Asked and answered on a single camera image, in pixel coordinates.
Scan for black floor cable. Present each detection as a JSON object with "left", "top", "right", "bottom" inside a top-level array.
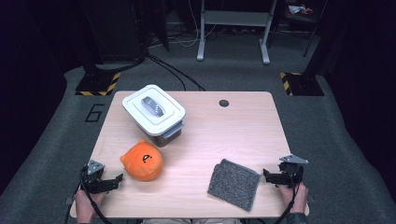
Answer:
[
  {"left": 148, "top": 53, "right": 207, "bottom": 91},
  {"left": 146, "top": 54, "right": 188, "bottom": 91}
]

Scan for hand-held gripper black cable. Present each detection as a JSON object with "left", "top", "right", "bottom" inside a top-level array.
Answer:
[
  {"left": 274, "top": 172, "right": 304, "bottom": 224},
  {"left": 78, "top": 166, "right": 113, "bottom": 224}
]

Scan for black yellow striped base plate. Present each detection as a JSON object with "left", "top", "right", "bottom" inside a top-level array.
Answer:
[
  {"left": 75, "top": 72, "right": 121, "bottom": 97},
  {"left": 279, "top": 72, "right": 325, "bottom": 97}
]

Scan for white lid with grey handle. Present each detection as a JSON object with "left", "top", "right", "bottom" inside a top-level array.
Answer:
[{"left": 121, "top": 84, "right": 187, "bottom": 137}]

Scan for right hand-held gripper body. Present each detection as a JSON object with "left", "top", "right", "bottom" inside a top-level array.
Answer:
[{"left": 278, "top": 154, "right": 309, "bottom": 189}]

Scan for person's left hand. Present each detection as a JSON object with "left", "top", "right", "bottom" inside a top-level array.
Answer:
[{"left": 75, "top": 189, "right": 106, "bottom": 218}]

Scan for left hand-held gripper black cable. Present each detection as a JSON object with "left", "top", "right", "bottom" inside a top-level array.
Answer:
[{"left": 78, "top": 166, "right": 113, "bottom": 224}]

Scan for person's right hand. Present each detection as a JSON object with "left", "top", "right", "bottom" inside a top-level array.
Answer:
[{"left": 277, "top": 185, "right": 309, "bottom": 214}]

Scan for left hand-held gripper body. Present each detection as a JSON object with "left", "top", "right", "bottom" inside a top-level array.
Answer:
[{"left": 80, "top": 160, "right": 106, "bottom": 194}]

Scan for orange plush toy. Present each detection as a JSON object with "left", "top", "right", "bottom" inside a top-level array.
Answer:
[{"left": 120, "top": 139, "right": 164, "bottom": 182}]

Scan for white and red small object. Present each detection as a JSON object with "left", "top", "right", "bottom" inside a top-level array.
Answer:
[{"left": 288, "top": 4, "right": 314, "bottom": 16}]

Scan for right hand-held gripper black cable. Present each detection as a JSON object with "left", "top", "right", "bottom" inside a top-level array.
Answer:
[{"left": 274, "top": 172, "right": 304, "bottom": 224}]

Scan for white metal stand frame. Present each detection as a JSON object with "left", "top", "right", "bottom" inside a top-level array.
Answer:
[{"left": 196, "top": 0, "right": 278, "bottom": 65}]

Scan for clear brown storage box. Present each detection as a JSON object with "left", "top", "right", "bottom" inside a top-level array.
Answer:
[{"left": 141, "top": 120, "right": 185, "bottom": 148}]

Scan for dark cabinet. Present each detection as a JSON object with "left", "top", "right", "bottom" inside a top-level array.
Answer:
[{"left": 78, "top": 0, "right": 148, "bottom": 64}]

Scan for white cable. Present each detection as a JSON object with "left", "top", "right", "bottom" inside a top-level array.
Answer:
[{"left": 174, "top": 0, "right": 219, "bottom": 49}]

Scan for grey fuzzy towel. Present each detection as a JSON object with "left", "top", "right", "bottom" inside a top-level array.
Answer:
[{"left": 206, "top": 158, "right": 262, "bottom": 213}]

